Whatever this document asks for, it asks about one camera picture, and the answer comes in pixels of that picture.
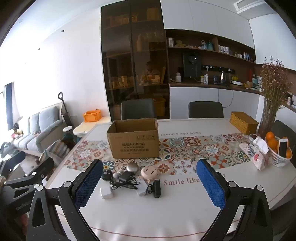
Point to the black chair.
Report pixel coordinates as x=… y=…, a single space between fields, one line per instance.
x=205 y=109
x=137 y=108

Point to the black round cable hub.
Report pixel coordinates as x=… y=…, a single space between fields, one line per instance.
x=107 y=175

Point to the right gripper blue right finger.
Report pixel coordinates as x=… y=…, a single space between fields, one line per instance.
x=255 y=222

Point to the patterned table runner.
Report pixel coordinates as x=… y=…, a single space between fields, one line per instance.
x=177 y=156

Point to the left black chair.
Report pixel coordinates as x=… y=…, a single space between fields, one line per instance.
x=137 y=108

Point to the black power adapter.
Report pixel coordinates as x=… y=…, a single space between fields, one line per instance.
x=124 y=176

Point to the white fruit basket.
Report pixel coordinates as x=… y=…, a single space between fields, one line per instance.
x=276 y=159

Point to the brown cardboard box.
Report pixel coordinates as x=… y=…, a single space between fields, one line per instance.
x=131 y=139

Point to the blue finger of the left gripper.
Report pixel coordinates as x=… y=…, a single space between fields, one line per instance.
x=8 y=165
x=37 y=175

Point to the black bike light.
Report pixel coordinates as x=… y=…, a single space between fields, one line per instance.
x=154 y=188

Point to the woven bamboo box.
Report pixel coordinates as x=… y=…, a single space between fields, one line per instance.
x=243 y=122

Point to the right black chair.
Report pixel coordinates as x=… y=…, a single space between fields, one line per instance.
x=205 y=109

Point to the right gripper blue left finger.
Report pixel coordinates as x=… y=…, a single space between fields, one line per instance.
x=44 y=222

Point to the white smartphone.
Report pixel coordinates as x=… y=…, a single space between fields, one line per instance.
x=282 y=147

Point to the striped cushioned chair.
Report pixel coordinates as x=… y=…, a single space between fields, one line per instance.
x=57 y=151

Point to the white square charger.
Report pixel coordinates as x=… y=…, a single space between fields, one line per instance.
x=106 y=192

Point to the floral tissue pouch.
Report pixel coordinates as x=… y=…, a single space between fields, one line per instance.
x=257 y=152

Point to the black coffee machine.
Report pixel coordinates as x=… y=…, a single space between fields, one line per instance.
x=191 y=65

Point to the silver egg-shaped device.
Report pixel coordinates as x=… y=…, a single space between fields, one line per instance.
x=132 y=167

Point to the round white side table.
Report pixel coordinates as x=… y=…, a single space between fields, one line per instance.
x=85 y=127

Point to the dark glass cabinet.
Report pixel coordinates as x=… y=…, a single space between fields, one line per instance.
x=134 y=55

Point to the pink round doll toy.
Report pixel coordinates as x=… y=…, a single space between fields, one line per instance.
x=149 y=174

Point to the dried flower bouquet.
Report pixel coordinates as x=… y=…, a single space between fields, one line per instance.
x=275 y=87

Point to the grey sofa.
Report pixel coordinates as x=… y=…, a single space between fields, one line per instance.
x=40 y=130

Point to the white robot figurine keychain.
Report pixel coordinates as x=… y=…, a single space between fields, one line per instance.
x=117 y=175

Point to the black vacuum cleaner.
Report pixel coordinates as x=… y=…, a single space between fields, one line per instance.
x=65 y=113

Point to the orange plastic crate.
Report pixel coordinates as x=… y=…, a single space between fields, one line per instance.
x=92 y=116

